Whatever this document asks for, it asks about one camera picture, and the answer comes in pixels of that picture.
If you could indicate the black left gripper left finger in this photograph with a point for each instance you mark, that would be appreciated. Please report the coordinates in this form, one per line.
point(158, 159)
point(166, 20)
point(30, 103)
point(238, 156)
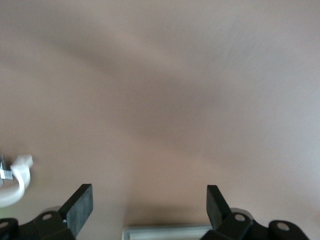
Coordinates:
point(80, 210)

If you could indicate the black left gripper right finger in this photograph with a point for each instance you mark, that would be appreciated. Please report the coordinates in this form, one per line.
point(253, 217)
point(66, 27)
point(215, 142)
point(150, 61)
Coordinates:
point(216, 207)

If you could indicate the silver aluminium bar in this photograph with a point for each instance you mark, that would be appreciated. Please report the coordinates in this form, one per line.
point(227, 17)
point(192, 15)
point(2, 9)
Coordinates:
point(165, 232)

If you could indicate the white curved plastic clip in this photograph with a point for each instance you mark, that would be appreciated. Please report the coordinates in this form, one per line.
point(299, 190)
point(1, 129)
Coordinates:
point(23, 175)

